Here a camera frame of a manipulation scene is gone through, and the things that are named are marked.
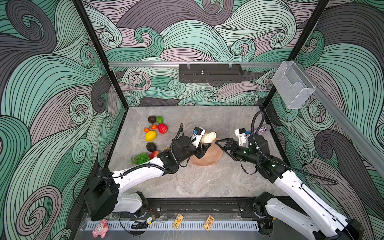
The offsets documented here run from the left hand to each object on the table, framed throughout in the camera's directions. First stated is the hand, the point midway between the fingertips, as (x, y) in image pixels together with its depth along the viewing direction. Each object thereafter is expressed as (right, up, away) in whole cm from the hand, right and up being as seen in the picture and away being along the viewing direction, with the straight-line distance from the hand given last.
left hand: (207, 140), depth 75 cm
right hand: (+5, -2, -4) cm, 7 cm away
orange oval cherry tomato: (-40, +3, +28) cm, 49 cm away
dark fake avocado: (-33, -6, +18) cm, 38 cm away
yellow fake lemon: (-35, 0, +23) cm, 42 cm away
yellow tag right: (0, -38, -6) cm, 38 cm away
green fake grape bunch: (-39, -13, +13) cm, 43 cm away
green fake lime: (-31, +11, +32) cm, 46 cm away
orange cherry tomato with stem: (-34, +6, +30) cm, 46 cm away
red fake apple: (-28, +5, +26) cm, 38 cm away
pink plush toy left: (-49, -39, -9) cm, 63 cm away
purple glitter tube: (+45, +5, +28) cm, 53 cm away
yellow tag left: (-15, -37, -6) cm, 41 cm away
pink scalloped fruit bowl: (+6, -11, +16) cm, 20 cm away
